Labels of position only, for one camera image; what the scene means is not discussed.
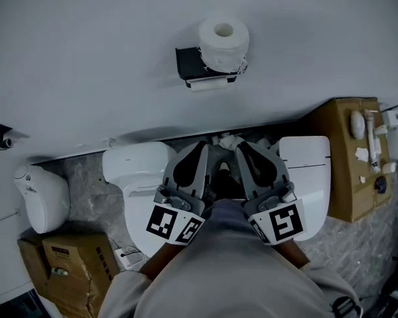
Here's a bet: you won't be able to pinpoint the black toilet paper holder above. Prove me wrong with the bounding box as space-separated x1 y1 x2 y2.
175 46 248 89

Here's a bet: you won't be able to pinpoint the white pipe fittings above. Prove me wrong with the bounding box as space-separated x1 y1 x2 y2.
211 132 245 150

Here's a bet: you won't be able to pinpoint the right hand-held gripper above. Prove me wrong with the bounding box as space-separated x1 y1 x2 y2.
235 142 307 246

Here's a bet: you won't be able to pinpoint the person's left forearm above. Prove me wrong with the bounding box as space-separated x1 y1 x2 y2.
98 240 187 318

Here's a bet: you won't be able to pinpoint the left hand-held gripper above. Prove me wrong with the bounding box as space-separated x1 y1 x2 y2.
145 140 217 246

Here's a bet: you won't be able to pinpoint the large flat cardboard box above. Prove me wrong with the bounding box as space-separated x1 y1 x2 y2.
304 97 395 224

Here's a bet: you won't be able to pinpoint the white oval soap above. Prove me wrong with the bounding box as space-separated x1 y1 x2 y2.
350 110 366 140

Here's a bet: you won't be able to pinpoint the white toilet with round tank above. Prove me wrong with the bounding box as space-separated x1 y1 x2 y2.
101 141 220 258

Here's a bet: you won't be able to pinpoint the black wall bracket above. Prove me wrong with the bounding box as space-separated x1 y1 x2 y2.
0 123 14 151

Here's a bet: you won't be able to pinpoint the large white toilet paper roll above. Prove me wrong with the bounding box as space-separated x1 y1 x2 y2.
198 11 251 73

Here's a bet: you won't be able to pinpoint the person's right forearm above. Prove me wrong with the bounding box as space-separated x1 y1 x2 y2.
271 239 363 313

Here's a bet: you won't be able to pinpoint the long white tube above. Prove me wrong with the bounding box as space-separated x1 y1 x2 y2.
364 108 381 174

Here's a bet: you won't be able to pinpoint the person's grey sweater torso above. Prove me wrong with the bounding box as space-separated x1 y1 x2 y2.
132 199 338 318

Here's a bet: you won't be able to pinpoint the printed brown cardboard box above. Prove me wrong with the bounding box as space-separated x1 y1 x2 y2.
41 233 121 318

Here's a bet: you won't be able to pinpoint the plain brown cardboard box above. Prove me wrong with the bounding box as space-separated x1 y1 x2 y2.
17 236 51 298

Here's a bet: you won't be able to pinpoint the black strap buckle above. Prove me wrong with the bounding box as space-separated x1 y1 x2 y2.
331 295 363 318

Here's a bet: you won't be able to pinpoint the small white urinal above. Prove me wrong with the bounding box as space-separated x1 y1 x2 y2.
13 164 71 235

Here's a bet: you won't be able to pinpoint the thin old toilet paper roll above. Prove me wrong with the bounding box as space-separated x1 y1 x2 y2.
189 77 230 93

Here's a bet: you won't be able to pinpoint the white power adapter with cable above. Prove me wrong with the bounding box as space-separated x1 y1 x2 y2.
109 237 144 272

